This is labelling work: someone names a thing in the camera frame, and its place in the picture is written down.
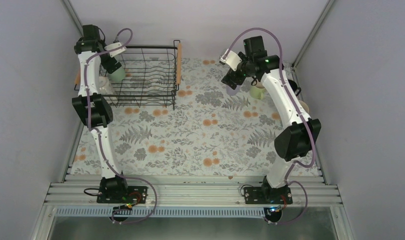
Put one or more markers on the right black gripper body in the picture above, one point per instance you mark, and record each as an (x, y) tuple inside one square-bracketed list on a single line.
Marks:
[(238, 80)]

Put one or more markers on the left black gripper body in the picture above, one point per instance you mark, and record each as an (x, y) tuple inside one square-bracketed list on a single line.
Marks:
[(107, 65)]

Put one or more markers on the lilac plastic cup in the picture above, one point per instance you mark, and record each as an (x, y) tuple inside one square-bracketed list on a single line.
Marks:
[(232, 92)]

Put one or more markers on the mint green tumbler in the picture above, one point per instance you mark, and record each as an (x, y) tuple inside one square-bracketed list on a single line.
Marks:
[(118, 75)]

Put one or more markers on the light green mug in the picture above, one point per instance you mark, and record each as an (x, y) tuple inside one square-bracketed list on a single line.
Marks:
[(257, 91)]

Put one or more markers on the black cylindrical cup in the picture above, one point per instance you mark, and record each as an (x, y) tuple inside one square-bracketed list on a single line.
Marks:
[(295, 88)]

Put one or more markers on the beige floral mug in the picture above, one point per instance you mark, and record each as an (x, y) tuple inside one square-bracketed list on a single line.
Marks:
[(304, 106)]

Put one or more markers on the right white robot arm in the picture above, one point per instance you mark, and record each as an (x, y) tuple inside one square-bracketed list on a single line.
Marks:
[(295, 145)]

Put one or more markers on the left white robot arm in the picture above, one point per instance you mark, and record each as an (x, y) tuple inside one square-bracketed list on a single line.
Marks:
[(94, 110)]

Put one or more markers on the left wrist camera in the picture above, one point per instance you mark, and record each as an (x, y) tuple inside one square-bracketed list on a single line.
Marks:
[(114, 49)]

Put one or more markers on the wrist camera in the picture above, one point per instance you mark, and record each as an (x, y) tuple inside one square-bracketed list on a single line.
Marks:
[(114, 49), (231, 59)]

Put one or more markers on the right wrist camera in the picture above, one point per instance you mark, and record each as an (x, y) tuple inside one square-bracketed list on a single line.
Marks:
[(231, 59)]

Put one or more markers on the black wire dish rack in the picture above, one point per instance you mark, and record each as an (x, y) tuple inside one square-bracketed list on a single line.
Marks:
[(152, 76)]

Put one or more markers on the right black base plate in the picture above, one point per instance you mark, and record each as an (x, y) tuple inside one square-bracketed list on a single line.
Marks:
[(267, 196)]

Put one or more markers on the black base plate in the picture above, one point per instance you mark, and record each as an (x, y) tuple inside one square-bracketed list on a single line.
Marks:
[(267, 196), (132, 195)]

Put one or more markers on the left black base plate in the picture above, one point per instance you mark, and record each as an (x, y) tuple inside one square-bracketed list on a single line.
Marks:
[(132, 195)]

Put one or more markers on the aluminium mounting rail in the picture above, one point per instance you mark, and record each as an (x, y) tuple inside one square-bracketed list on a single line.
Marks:
[(189, 191)]

